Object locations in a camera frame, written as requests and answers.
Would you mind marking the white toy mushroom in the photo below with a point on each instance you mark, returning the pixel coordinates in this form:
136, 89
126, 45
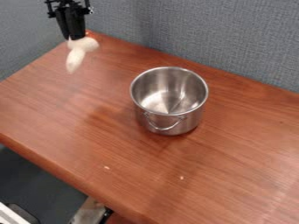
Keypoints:
80, 48

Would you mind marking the stainless steel pot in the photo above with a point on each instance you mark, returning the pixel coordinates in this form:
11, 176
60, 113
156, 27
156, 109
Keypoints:
170, 95

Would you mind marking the white and black floor object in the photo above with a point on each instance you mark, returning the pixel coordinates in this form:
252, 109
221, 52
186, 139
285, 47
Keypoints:
11, 217

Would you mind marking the table leg bracket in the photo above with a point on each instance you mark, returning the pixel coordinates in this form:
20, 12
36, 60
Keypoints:
92, 213

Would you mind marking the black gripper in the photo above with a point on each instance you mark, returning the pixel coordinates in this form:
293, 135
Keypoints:
73, 25

